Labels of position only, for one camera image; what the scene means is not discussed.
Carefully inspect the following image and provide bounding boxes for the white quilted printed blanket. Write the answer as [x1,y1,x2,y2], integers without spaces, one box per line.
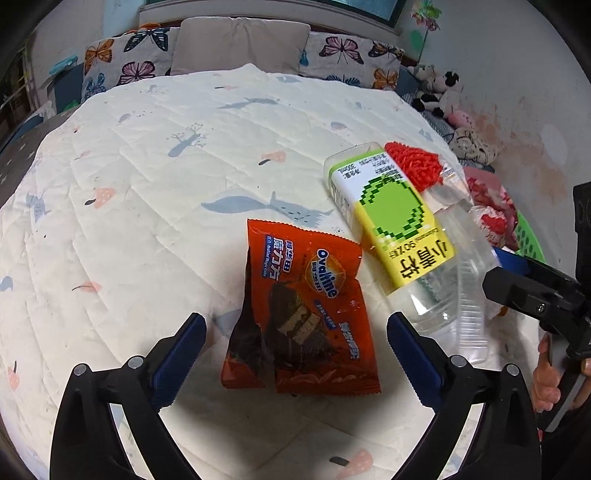
[0,62,522,480]

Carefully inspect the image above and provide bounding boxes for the clear bottle with yellow-green label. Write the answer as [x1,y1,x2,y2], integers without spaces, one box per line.
[323,142,499,365]

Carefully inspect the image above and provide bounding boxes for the cluttered dark shelf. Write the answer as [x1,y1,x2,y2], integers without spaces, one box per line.
[0,46,40,137]

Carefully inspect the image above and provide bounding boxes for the white black patterned cloth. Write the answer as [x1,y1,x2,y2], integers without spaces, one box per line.
[450,127,504,163]

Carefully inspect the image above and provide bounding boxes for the butterfly print pillow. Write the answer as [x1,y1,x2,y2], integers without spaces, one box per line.
[298,33,402,90]
[82,25,181,103]

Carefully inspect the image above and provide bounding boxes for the red patterned clear wrapper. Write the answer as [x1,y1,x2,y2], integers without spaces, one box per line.
[384,141,472,204]

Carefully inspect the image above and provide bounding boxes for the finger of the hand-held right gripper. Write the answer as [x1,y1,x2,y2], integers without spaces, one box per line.
[482,249,589,332]

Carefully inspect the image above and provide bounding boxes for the beige pillow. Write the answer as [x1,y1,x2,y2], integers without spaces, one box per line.
[170,17,311,77]

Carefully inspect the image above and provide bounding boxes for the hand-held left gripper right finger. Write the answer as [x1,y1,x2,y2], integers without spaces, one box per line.
[386,311,542,480]

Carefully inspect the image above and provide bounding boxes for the black and white cow plush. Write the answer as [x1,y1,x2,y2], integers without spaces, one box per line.
[406,65,462,117]

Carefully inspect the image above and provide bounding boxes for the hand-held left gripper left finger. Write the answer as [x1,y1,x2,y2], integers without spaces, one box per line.
[50,312,207,480]

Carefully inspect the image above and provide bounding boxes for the pink plush toy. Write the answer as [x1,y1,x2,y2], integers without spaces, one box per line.
[445,111,476,131]

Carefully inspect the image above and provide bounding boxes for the orange snack packet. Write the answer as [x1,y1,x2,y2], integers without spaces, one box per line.
[221,219,382,395]

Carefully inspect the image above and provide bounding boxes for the person's right hand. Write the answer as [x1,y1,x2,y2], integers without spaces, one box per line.
[531,332,571,411]

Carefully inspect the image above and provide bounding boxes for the green paper wall decoration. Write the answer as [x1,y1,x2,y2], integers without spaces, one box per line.
[409,0,446,63]

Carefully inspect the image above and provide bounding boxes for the green plastic mesh basket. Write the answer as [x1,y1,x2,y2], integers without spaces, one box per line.
[512,210,548,266]

